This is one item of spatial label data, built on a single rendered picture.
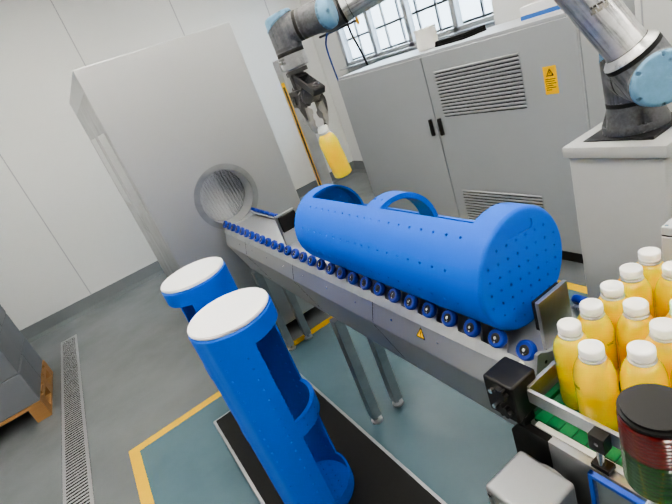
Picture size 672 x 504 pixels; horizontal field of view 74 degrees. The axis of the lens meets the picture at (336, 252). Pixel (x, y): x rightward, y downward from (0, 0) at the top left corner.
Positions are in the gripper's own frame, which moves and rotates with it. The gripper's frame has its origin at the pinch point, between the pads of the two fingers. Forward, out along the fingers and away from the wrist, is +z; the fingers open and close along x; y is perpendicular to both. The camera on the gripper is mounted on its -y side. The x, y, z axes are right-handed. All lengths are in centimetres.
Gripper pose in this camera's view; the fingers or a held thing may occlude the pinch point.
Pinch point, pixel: (321, 127)
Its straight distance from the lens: 157.4
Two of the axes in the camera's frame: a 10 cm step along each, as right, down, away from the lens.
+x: -7.9, 4.9, -3.7
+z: 3.5, 8.5, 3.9
